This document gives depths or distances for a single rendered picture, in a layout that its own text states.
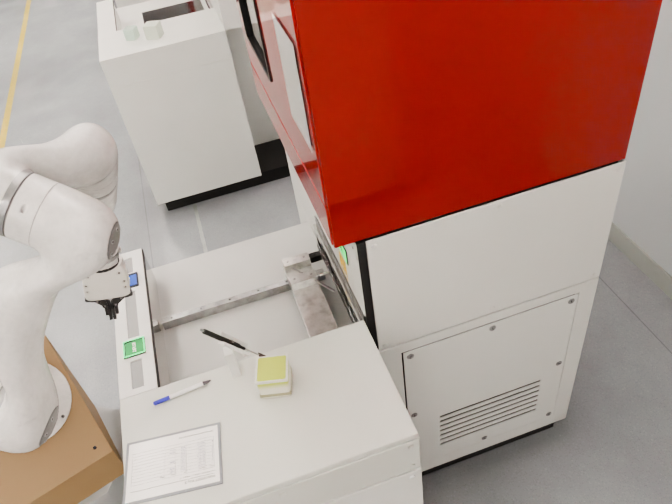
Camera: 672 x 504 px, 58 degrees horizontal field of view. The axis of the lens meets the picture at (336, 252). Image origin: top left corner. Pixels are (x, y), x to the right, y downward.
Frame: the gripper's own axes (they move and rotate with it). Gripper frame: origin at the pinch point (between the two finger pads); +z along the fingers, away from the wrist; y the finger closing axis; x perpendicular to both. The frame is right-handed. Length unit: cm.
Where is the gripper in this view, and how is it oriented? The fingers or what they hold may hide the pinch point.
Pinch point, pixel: (111, 309)
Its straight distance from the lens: 157.3
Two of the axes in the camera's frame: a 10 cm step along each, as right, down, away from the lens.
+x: 3.0, 6.2, -7.3
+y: -9.5, 1.3, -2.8
